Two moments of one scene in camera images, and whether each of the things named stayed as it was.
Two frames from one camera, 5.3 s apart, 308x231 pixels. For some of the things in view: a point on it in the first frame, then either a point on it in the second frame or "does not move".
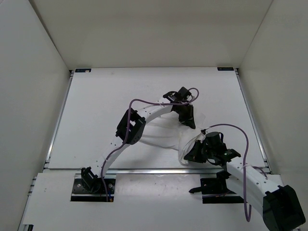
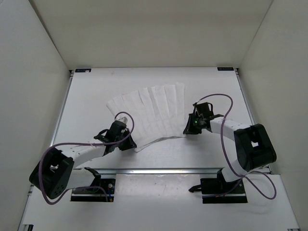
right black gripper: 194,155 → 189,130
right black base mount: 215,190 does not move
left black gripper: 188,120 → 130,144
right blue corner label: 225,69 does not move
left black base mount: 79,194 does not move
